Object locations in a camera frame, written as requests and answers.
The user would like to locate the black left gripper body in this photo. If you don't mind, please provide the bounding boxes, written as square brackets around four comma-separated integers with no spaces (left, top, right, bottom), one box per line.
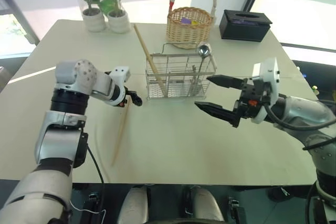
[123,86,135,104]

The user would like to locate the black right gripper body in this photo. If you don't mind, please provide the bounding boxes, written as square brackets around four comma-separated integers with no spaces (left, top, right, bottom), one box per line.
[233,77,273,120]

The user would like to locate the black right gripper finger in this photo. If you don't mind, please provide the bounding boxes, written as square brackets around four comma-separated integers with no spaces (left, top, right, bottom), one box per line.
[205,74,248,90]
[194,101,241,129]

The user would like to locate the wooden chopstick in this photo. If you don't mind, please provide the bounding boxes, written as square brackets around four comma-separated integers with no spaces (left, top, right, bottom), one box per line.
[111,97,131,166]
[133,23,168,97]

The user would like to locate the metal spoon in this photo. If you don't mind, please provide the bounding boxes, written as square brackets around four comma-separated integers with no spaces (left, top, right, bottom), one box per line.
[192,42,213,97]

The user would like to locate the black tissue box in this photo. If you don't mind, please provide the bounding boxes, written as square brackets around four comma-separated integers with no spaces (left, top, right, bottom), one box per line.
[219,9,273,42]

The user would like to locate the black side cabinet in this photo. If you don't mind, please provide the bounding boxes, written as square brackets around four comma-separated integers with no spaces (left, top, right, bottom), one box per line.
[290,59,336,102]

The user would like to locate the potted plant in white pot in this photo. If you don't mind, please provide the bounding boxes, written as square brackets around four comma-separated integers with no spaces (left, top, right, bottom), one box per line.
[73,0,107,33]
[98,0,132,34]

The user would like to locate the pale grey rounded shape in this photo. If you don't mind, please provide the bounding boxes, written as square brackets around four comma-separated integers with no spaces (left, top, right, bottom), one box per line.
[188,185,225,224]
[116,185,150,224]

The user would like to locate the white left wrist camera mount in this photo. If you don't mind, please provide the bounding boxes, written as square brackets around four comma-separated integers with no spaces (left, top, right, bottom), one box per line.
[108,66,131,83]

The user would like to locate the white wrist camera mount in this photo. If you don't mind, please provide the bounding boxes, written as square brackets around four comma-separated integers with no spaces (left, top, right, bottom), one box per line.
[108,66,131,83]
[250,57,280,124]

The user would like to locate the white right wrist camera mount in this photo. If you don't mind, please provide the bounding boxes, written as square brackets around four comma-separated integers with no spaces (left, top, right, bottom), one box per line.
[250,57,280,124]

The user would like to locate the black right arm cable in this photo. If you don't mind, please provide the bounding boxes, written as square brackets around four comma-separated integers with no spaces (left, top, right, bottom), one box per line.
[263,99,336,152]

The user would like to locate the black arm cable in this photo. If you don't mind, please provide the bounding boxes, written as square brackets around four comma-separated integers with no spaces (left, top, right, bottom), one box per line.
[86,145,106,216]
[263,99,336,152]

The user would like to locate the metal wire basket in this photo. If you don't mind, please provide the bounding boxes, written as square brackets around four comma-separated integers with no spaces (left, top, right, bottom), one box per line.
[144,42,218,101]

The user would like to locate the wicker basket with handle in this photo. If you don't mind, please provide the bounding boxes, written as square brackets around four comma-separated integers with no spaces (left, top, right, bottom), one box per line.
[165,0,219,50]

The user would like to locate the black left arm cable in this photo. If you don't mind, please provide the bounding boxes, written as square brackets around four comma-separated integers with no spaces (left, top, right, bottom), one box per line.
[86,145,106,216]

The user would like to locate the thin white wire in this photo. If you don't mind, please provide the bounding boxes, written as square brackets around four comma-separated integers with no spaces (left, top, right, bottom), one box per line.
[69,199,107,217]

